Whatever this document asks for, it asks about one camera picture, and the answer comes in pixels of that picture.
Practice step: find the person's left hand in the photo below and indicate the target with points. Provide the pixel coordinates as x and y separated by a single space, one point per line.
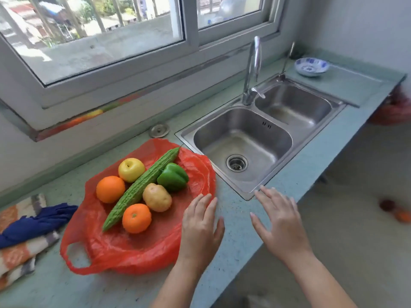
197 237

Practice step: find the person's right hand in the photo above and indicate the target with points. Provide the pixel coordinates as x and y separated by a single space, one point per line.
282 230

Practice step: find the red plastic bag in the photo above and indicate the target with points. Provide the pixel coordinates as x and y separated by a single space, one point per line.
154 246

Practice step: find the potato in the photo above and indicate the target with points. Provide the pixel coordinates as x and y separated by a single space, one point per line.
157 197

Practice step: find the orange fruit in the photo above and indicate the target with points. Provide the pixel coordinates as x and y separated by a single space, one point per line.
136 218
403 216
110 189

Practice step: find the green bell pepper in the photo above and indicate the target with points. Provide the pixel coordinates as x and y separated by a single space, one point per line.
173 177

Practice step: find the green bitter gourd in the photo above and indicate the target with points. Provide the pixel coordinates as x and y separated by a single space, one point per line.
141 189

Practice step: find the yellow apple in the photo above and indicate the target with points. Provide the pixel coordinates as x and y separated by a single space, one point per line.
131 169

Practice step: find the red bell pepper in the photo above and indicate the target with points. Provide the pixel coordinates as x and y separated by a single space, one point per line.
387 205

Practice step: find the metal sink drain strainer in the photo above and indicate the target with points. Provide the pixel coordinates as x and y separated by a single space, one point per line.
237 163

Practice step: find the stainless steel sink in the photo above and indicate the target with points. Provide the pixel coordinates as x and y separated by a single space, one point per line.
273 125

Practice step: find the round metal sink cap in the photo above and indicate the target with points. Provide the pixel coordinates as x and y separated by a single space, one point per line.
159 130

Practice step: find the tall gooseneck metal faucet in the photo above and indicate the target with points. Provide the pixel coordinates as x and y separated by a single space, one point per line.
252 73

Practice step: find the dark blue cloth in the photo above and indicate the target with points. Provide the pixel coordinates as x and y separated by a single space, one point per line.
35 222

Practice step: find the blue patterned white plate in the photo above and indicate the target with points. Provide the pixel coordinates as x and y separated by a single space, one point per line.
311 66

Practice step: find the orange striped beige towel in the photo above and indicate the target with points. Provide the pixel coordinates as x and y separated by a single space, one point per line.
22 246

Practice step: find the white framed window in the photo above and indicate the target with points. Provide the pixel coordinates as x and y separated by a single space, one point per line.
112 60

